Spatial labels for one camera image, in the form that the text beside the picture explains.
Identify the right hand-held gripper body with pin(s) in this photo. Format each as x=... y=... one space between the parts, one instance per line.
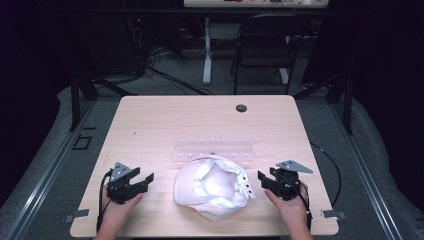
x=286 y=185

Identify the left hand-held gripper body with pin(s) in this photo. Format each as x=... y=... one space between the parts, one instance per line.
x=120 y=190

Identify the white cap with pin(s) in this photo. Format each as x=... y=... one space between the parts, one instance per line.
x=190 y=193

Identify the person's left hand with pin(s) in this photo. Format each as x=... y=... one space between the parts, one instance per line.
x=115 y=215

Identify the person's right hand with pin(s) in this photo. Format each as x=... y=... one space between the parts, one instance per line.
x=295 y=213

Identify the clear acrylic rack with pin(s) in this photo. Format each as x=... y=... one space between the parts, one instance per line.
x=213 y=149

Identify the dark round table grommet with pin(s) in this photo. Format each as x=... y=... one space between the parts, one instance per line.
x=241 y=108

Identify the black metal stand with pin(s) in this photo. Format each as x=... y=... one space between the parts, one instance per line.
x=75 y=100
x=348 y=100

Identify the white desk leg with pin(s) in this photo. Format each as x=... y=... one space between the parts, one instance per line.
x=207 y=60

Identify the black chair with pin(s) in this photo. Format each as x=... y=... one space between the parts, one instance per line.
x=263 y=43

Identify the grey metal table bracket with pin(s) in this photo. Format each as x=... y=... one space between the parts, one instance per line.
x=78 y=214
x=333 y=214

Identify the aluminium floor rail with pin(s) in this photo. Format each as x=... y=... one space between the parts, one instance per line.
x=43 y=180
x=366 y=180

